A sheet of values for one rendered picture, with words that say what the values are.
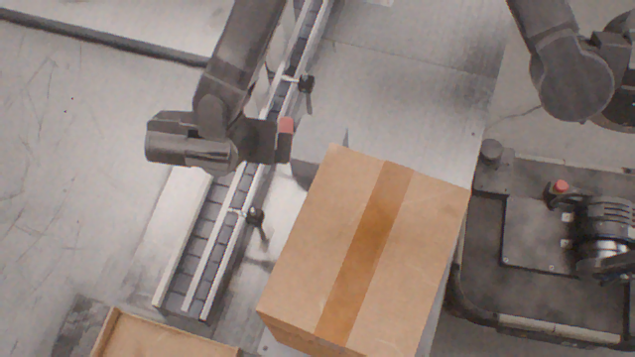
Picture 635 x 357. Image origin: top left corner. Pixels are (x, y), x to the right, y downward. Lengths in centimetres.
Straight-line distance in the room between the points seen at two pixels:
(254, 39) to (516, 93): 179
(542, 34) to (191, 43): 94
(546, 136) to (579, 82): 169
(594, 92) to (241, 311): 80
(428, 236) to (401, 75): 56
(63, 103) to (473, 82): 93
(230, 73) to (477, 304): 127
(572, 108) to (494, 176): 126
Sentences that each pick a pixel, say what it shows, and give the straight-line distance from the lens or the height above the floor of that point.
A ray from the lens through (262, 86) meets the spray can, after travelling 129.
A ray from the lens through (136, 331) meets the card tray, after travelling 132.
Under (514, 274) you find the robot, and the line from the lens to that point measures 194.
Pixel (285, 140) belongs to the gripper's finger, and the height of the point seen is 123.
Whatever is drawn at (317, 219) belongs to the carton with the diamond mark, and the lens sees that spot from 101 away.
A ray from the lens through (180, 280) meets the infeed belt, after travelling 127.
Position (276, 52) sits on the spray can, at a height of 96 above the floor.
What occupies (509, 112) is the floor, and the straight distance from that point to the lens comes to 244.
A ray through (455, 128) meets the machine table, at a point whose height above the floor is 83.
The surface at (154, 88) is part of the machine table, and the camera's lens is 153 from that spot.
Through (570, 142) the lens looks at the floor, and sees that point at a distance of 243.
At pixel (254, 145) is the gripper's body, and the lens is 91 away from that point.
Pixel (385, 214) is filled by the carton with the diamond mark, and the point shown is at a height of 112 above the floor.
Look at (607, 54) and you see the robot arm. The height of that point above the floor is 148.
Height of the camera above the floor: 206
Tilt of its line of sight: 66 degrees down
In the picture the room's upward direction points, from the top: 9 degrees counter-clockwise
